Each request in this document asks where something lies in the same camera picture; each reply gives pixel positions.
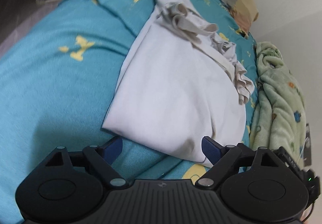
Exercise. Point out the teal printed bed sheet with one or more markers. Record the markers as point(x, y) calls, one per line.
point(63, 100)

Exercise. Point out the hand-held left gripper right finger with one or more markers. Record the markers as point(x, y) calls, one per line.
point(208, 149)

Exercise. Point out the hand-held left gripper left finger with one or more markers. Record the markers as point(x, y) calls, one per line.
point(115, 147)

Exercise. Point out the green printed fleece blanket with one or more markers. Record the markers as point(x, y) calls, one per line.
point(276, 93)

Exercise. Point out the white T-shirt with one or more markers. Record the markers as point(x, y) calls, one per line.
point(176, 93)

